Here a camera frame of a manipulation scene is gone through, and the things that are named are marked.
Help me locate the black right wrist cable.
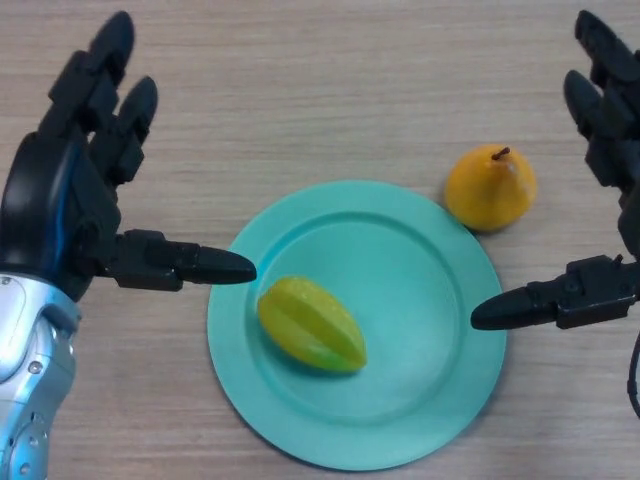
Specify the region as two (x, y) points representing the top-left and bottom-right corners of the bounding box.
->
(624, 330), (640, 419)

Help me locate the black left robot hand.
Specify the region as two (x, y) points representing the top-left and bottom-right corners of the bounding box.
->
(0, 10), (259, 304)

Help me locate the orange yellow pear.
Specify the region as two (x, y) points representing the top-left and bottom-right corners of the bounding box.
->
(444, 144), (539, 233)

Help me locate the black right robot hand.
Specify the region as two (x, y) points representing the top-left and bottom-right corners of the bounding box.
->
(470, 9), (640, 332)

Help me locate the teal green round plate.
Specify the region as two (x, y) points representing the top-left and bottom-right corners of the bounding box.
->
(206, 180), (507, 472)

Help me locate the yellow green starfruit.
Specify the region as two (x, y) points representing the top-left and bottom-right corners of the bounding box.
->
(256, 274), (369, 374)

